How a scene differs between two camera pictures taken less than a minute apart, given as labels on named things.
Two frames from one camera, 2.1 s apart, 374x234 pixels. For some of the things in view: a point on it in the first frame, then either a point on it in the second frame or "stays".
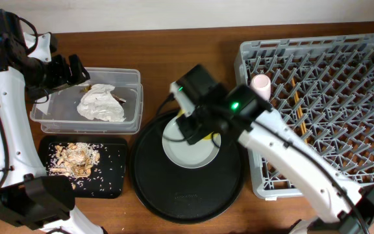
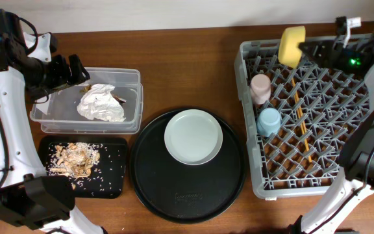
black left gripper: (65, 78) stays
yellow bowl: (215, 136) to (289, 53)
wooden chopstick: (297, 101) stays
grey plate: (186, 155) stays
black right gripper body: (192, 127) to (345, 56)
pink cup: (261, 84) stays
